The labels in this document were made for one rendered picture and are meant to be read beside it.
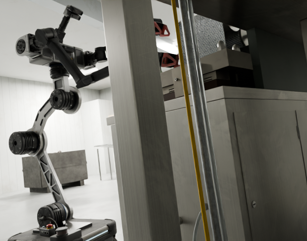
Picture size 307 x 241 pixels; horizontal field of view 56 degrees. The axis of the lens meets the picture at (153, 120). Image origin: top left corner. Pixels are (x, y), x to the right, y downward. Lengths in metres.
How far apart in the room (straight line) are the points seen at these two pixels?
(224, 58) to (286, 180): 0.52
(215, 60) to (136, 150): 0.67
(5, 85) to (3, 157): 1.88
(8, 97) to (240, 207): 7.97
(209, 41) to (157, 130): 0.91
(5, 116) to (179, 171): 7.57
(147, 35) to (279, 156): 0.84
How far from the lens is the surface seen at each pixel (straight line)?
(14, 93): 8.70
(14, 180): 8.40
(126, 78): 0.44
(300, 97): 1.48
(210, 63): 1.04
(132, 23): 0.46
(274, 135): 1.18
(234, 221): 0.97
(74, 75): 1.80
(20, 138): 2.36
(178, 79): 1.10
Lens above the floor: 0.75
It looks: 5 degrees up
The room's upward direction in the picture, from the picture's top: 7 degrees counter-clockwise
